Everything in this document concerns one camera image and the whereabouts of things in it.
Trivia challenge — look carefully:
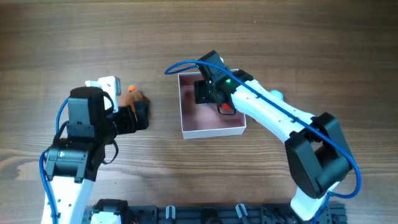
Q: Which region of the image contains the brown plush toy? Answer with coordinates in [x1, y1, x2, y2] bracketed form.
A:
[118, 83, 148, 111]

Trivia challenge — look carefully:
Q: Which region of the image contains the white box pink interior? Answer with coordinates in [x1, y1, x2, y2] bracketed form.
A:
[178, 72, 246, 139]

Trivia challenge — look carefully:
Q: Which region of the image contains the yellow duck toy blue hat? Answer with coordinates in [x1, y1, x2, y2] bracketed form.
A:
[220, 89, 284, 124]

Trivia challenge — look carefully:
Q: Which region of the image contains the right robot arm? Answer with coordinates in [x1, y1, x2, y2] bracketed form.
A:
[195, 50, 358, 223]

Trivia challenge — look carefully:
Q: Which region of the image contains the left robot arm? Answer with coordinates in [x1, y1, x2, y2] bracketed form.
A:
[39, 86, 149, 223]

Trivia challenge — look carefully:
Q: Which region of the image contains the right blue cable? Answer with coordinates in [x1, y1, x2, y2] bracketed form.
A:
[164, 59, 363, 224]

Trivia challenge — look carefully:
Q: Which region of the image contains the blue cable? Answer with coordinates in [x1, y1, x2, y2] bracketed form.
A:
[164, 59, 363, 224]
[38, 96, 70, 218]

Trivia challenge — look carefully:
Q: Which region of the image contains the left blue cable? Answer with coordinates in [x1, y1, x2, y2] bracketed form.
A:
[38, 96, 70, 218]

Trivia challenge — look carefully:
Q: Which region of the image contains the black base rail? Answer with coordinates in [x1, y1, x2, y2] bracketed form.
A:
[81, 198, 348, 224]

